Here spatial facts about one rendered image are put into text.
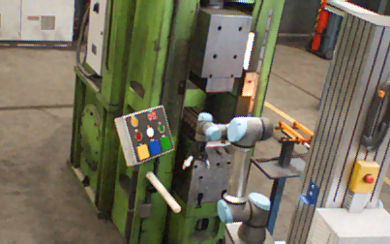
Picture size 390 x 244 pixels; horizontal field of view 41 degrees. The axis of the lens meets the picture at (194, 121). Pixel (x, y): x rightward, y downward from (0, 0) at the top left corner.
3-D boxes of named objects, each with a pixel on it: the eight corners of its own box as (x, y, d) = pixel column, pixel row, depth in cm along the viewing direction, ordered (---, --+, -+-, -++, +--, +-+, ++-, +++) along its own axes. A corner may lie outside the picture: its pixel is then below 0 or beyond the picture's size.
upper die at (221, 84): (231, 91, 341) (234, 77, 337) (205, 92, 331) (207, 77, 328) (201, 71, 374) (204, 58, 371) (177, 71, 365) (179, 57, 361)
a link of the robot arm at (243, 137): (251, 226, 258) (267, 121, 243) (224, 228, 252) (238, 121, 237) (240, 215, 269) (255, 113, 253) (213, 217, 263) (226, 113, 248)
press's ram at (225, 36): (252, 77, 344) (263, 16, 329) (200, 77, 325) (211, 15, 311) (220, 58, 377) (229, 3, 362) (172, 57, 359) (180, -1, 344)
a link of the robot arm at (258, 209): (270, 225, 264) (276, 201, 259) (247, 228, 258) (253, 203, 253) (259, 212, 274) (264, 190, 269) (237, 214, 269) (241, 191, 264)
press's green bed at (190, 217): (222, 252, 390) (232, 198, 373) (177, 261, 373) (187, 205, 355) (189, 212, 435) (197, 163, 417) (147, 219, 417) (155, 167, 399)
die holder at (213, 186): (233, 198, 373) (245, 142, 356) (186, 205, 355) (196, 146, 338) (197, 163, 417) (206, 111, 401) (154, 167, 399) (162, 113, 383)
